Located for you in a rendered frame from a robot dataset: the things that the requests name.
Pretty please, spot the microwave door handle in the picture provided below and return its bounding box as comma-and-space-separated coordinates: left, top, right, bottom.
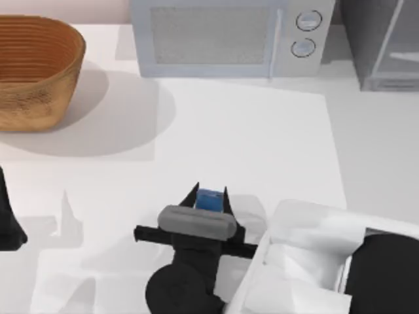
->
269, 7, 284, 80

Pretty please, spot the pale grey rounded box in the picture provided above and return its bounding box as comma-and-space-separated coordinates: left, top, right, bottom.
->
157, 205, 238, 241

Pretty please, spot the brown woven basket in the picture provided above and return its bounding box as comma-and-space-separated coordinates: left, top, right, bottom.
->
0, 15, 87, 133

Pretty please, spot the microwave oven door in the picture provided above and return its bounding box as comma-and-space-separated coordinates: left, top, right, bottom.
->
130, 0, 280, 79

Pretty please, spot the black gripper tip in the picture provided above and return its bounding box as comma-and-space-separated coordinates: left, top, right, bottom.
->
0, 166, 29, 253

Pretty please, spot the pale microwave oven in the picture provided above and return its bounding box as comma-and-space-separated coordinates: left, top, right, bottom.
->
128, 0, 337, 80

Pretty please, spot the grey cabinet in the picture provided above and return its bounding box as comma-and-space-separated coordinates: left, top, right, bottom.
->
339, 0, 419, 92

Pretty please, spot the blue box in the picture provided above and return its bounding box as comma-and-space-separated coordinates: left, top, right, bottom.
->
194, 188, 225, 213

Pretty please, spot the round microwave knob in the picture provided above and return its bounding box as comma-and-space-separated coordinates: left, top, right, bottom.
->
295, 9, 323, 32
290, 37, 318, 59

